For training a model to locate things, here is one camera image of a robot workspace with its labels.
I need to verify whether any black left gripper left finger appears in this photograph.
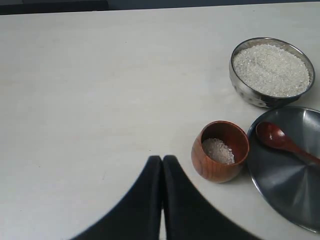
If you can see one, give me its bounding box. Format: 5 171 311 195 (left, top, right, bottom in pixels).
74 155 163 240

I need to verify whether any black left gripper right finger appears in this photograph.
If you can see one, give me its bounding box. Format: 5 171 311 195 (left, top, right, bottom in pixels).
162 155 258 240

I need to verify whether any dark red wooden spoon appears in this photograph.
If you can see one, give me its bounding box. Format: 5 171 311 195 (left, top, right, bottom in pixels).
255 121 320 165

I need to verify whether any brown wooden cup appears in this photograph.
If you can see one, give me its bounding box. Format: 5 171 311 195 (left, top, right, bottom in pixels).
191 120 250 183

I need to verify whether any steel bowl of rice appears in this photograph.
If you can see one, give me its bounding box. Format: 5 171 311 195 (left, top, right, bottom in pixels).
229 37 316 109

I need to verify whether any round steel plate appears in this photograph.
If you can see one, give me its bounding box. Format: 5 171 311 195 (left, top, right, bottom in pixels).
246 106 320 233

